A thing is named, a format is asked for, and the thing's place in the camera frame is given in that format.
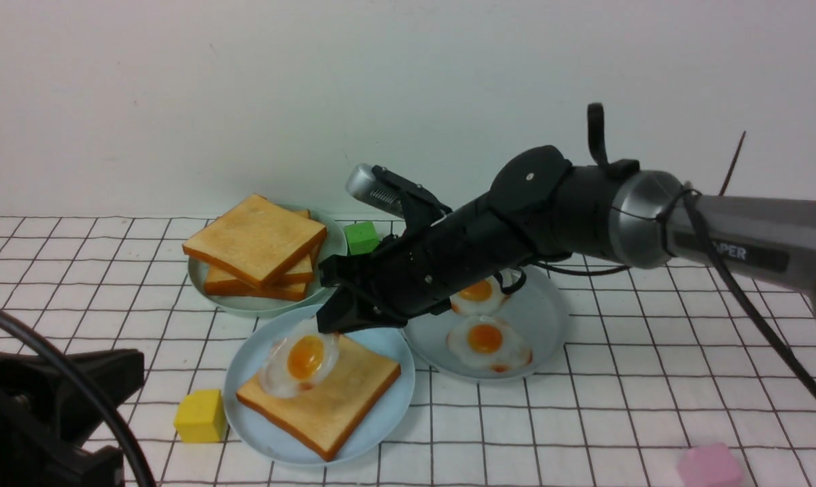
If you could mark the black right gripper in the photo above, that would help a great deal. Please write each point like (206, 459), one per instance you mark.
(509, 226)

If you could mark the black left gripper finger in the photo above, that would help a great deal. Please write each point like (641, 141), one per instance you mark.
(48, 394)

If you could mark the fried egg moved to sandwich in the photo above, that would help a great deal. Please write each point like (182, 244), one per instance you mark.
(299, 361)

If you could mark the toast slice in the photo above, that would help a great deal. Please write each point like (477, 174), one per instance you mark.
(330, 399)
(257, 241)
(221, 283)
(302, 271)

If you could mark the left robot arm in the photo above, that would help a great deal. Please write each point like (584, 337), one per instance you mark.
(31, 455)

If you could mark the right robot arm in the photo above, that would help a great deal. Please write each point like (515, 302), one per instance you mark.
(643, 218)

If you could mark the green cube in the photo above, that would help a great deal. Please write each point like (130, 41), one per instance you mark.
(361, 237)

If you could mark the green plate with bread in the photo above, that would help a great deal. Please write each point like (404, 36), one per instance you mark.
(266, 308)

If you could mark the yellow cube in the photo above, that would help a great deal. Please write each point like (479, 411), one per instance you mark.
(201, 418)

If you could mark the back fried egg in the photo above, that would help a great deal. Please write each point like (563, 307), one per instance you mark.
(483, 298)

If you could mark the fried egg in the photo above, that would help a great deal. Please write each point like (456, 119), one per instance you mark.
(483, 298)
(489, 344)

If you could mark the light blue plate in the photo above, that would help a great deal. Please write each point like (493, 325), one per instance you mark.
(259, 419)

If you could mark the front fried egg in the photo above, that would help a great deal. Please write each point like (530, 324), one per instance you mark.
(489, 344)

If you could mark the grey plate with eggs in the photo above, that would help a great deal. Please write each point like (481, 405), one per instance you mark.
(533, 327)

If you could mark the pink cube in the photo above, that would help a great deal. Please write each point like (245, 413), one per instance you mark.
(711, 465)

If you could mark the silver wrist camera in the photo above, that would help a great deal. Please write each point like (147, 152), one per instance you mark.
(382, 189)

